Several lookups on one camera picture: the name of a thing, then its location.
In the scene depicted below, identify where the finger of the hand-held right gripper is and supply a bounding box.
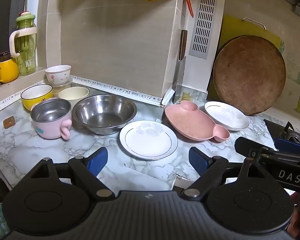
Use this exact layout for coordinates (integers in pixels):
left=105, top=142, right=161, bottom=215
left=234, top=137, right=275, bottom=158
left=275, top=137, right=300, bottom=155

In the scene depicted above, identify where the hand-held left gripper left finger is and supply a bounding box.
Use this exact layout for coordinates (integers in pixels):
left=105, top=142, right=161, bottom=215
left=22, top=147, right=115, bottom=200

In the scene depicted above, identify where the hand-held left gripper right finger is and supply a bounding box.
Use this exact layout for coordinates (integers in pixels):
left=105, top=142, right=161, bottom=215
left=182, top=147, right=278, bottom=200

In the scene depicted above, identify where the deep white plate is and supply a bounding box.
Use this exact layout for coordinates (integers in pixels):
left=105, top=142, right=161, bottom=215
left=204, top=101, right=250, bottom=131

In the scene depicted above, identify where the pink divided plate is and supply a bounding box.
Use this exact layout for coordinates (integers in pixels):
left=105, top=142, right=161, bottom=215
left=164, top=100, right=231, bottom=142

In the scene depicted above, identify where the large steel bowl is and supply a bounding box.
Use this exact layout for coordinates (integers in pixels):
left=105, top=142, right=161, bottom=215
left=72, top=94, right=138, bottom=136

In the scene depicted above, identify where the pink steel-lined bowl with handle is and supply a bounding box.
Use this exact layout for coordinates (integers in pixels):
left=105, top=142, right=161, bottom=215
left=30, top=98, right=73, bottom=140

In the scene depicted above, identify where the cream bowl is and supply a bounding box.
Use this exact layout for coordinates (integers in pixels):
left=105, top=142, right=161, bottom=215
left=58, top=86, right=90, bottom=107

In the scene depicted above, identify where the stove burner grate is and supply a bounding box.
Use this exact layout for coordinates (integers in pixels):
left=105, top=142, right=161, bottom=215
left=280, top=122, right=300, bottom=143

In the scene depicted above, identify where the black gas stove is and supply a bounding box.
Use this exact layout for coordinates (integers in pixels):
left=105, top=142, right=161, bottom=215
left=263, top=119, right=300, bottom=155

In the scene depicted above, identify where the round wooden cutting board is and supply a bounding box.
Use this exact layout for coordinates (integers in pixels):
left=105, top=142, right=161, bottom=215
left=213, top=35, right=286, bottom=116

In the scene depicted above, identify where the white patterned trim strip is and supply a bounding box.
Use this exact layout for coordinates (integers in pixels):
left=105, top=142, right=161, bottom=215
left=0, top=74, right=174, bottom=117

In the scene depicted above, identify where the yellow bowl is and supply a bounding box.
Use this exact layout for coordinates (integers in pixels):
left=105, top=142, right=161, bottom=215
left=20, top=84, right=54, bottom=112

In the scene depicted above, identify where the white floral bowl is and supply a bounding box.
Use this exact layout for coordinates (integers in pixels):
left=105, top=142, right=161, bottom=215
left=45, top=65, right=72, bottom=86

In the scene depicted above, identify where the small brown block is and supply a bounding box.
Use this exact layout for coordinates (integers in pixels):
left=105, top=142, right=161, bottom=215
left=3, top=116, right=16, bottom=129

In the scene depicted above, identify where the yellow cutting board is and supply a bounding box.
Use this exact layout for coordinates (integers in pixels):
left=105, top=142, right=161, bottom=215
left=218, top=15, right=282, bottom=55

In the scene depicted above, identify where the yellow mug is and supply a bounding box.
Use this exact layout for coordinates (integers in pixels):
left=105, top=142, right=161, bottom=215
left=0, top=57, right=20, bottom=83

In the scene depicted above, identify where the grey vent grille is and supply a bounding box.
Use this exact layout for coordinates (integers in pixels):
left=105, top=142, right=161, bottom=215
left=188, top=0, right=219, bottom=60

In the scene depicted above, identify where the orange spatula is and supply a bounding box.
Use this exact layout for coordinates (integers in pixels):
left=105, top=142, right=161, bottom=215
left=184, top=0, right=194, bottom=18

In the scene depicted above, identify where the cleaver with wooden handle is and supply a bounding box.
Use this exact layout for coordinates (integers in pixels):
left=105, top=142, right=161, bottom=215
left=172, top=29, right=188, bottom=105

